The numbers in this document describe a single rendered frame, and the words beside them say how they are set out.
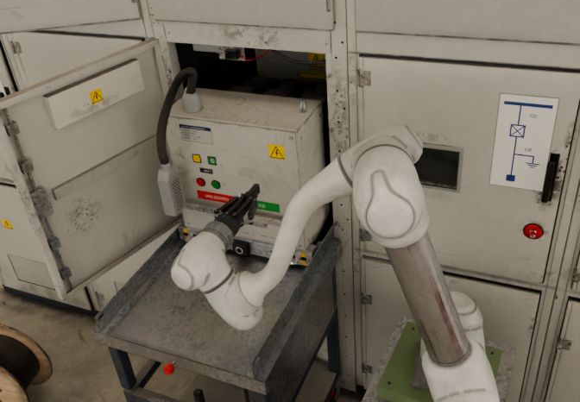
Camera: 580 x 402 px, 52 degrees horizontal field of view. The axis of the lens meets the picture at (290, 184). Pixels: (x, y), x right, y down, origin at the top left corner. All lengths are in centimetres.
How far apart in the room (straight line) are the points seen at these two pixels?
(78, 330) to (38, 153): 155
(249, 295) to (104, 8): 110
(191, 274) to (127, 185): 79
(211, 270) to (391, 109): 74
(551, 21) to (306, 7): 67
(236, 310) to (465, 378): 59
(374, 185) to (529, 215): 87
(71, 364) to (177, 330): 132
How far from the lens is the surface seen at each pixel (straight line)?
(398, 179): 119
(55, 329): 345
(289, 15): 186
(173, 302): 208
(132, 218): 232
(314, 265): 208
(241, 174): 200
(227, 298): 160
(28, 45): 256
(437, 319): 143
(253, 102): 203
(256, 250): 215
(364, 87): 186
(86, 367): 319
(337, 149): 202
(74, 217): 216
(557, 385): 246
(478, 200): 197
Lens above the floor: 223
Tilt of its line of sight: 33 degrees down
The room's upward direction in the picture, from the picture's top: 5 degrees counter-clockwise
